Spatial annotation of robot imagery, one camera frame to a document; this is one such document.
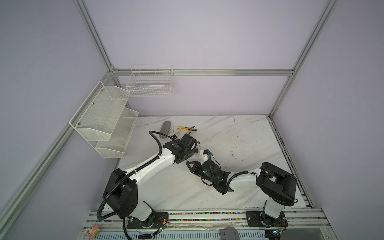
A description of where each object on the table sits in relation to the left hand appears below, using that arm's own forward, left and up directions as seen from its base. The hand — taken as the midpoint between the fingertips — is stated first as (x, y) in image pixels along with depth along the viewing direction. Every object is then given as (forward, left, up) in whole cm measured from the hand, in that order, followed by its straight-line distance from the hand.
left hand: (186, 154), depth 84 cm
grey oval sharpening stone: (+28, +18, -11) cm, 34 cm away
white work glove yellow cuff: (+26, +10, -11) cm, 30 cm away
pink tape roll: (-34, +43, -11) cm, 55 cm away
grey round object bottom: (-36, -21, -11) cm, 43 cm away
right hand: (-6, +1, -1) cm, 6 cm away
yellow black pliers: (+28, -1, -12) cm, 31 cm away
